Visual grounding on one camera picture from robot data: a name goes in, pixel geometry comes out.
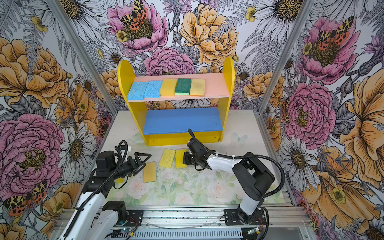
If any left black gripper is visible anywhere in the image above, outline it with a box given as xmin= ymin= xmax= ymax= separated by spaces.
xmin=110 ymin=152 xmax=152 ymax=180

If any bright yellow small sponge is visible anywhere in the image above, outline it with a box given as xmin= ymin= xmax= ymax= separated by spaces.
xmin=175 ymin=149 xmax=189 ymax=169

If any pale yellow textured sponge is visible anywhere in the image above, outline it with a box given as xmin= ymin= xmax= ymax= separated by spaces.
xmin=159 ymin=149 xmax=176 ymax=169

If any orange-yellow sponge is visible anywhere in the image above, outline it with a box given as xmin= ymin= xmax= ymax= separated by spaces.
xmin=143 ymin=162 xmax=157 ymax=183
xmin=190 ymin=79 xmax=206 ymax=97

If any thick yellow sponge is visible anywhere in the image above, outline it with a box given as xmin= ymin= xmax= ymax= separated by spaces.
xmin=160 ymin=79 xmax=178 ymax=97

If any green sponge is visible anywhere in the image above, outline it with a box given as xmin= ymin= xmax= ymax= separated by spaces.
xmin=175 ymin=78 xmax=192 ymax=96

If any blue sponge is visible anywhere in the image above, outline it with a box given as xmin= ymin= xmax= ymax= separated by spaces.
xmin=144 ymin=81 xmax=163 ymax=99
xmin=127 ymin=82 xmax=148 ymax=101

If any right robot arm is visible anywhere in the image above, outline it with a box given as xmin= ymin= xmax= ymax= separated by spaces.
xmin=183 ymin=138 xmax=275 ymax=225

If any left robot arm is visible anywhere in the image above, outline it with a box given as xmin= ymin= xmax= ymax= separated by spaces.
xmin=59 ymin=150 xmax=152 ymax=240

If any yellow shelf with coloured boards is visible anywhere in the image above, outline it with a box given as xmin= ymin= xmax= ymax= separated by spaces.
xmin=117 ymin=57 xmax=235 ymax=147

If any small yellow sponge at left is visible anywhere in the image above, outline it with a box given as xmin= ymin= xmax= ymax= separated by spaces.
xmin=115 ymin=178 xmax=124 ymax=184

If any floral table mat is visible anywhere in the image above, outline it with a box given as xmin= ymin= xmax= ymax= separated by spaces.
xmin=102 ymin=142 xmax=268 ymax=207

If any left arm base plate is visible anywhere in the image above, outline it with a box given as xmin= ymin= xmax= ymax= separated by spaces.
xmin=115 ymin=210 xmax=144 ymax=228

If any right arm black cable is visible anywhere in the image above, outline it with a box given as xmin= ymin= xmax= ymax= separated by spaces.
xmin=187 ymin=128 xmax=286 ymax=240

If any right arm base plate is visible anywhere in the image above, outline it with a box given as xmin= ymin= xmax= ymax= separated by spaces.
xmin=224 ymin=209 xmax=267 ymax=226

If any aluminium front rail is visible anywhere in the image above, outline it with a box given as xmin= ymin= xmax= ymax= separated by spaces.
xmin=111 ymin=204 xmax=316 ymax=240

